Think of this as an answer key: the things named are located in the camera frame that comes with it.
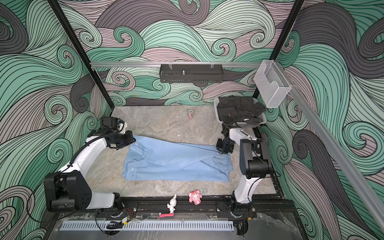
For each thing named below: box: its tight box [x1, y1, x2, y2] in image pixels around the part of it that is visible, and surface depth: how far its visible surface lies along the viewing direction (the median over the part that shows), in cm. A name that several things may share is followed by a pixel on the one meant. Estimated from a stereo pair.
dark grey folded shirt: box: [216, 95, 267, 124], surface depth 113 cm
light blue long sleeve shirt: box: [122, 135, 234, 183], surface depth 89 cm
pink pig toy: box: [188, 189, 203, 206], surface depth 77 cm
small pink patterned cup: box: [188, 109, 194, 120], surface depth 112 cm
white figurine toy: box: [167, 194, 177, 214], surface depth 74 cm
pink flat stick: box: [158, 213, 175, 218], surface depth 69 cm
